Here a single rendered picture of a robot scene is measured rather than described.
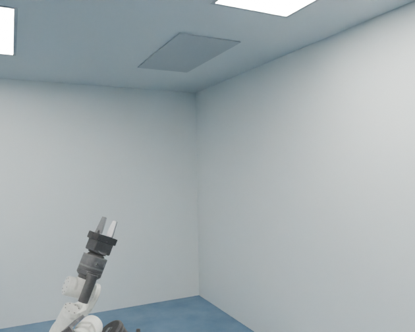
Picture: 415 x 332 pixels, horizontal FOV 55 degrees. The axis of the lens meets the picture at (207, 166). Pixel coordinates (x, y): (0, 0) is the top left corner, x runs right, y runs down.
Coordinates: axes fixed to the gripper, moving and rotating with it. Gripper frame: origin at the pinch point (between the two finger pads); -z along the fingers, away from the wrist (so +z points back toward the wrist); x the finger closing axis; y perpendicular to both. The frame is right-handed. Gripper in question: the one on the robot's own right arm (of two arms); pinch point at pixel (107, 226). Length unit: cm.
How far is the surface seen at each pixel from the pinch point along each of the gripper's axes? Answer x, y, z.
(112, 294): -291, 279, 72
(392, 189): -188, -48, -89
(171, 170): -299, 263, -108
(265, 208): -269, 89, -75
